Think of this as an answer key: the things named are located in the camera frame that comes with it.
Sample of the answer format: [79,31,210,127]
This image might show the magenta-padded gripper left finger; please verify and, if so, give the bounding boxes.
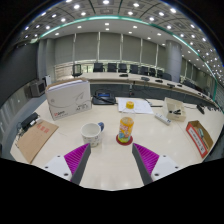
[42,143,92,186]

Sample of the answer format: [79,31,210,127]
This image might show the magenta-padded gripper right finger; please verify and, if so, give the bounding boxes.
[131,143,183,186]

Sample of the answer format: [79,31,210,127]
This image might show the yellow-capped clear drink bottle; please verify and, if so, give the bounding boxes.
[117,100,135,144]

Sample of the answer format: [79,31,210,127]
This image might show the brown paper envelope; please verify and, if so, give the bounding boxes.
[16,119,60,164]

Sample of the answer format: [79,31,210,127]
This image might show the open red cardboard box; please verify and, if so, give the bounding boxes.
[185,120,214,159]

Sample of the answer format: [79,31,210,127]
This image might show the white power strip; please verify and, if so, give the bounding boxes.
[154,112,172,126]

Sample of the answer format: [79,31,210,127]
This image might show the flat round red coaster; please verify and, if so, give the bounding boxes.
[115,133,134,147]

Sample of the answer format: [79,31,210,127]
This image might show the black flat device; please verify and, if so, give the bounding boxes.
[19,112,40,132]

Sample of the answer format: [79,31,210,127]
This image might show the small open white box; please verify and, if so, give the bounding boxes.
[163,96,187,122]

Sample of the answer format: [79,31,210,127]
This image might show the white printed paper sheet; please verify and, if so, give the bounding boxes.
[116,97,155,115]

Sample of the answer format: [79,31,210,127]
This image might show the large white cardboard box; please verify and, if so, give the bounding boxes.
[44,78,93,121]

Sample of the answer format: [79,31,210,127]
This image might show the grey box monitor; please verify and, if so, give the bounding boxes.
[29,79,47,98]

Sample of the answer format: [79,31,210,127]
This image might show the black desk console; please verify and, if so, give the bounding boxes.
[91,89,117,106]

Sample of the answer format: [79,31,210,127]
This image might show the row of black office chairs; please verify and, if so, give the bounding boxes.
[71,62,198,89]

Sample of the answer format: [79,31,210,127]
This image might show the round ceiling lights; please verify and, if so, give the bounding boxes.
[24,0,224,78]

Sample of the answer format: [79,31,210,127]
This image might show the white patterned mug, blue handle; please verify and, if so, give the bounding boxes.
[80,121,105,148]

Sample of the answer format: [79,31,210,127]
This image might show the black cable bundle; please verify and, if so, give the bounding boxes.
[14,121,28,139]

